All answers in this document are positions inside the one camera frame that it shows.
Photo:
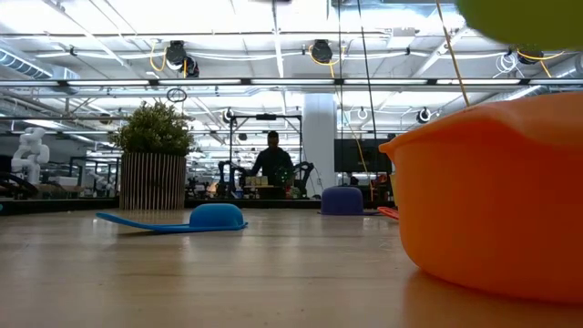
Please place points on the dark blue measuring cup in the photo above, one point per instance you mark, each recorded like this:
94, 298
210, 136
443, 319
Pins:
341, 200

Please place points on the small medium blue measuring cup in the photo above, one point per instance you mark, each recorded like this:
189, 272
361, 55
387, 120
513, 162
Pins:
216, 218

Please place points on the red measuring cup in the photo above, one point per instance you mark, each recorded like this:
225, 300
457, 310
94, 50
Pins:
388, 212

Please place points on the orange plastic basket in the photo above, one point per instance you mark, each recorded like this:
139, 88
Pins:
492, 196

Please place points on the green measuring cup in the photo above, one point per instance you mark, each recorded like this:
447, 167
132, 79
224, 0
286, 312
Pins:
524, 23

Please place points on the black background robot arm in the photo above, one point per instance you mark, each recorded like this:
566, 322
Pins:
306, 173
224, 175

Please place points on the person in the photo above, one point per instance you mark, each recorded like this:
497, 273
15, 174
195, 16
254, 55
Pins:
272, 166

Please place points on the white building column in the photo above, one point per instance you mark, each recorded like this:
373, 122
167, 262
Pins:
319, 146

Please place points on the black monitor screen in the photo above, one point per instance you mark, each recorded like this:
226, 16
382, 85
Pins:
362, 157

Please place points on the long LED light bar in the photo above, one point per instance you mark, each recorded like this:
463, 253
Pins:
291, 82

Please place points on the potted plant in slatted pot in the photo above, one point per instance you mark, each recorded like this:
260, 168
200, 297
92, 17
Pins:
152, 182

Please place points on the white robot figure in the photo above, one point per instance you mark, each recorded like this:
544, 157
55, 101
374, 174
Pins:
29, 155

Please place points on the black background frame rig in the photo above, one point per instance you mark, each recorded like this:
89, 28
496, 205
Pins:
266, 117

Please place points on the black aluminium table frame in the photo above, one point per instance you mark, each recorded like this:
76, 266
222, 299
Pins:
54, 206

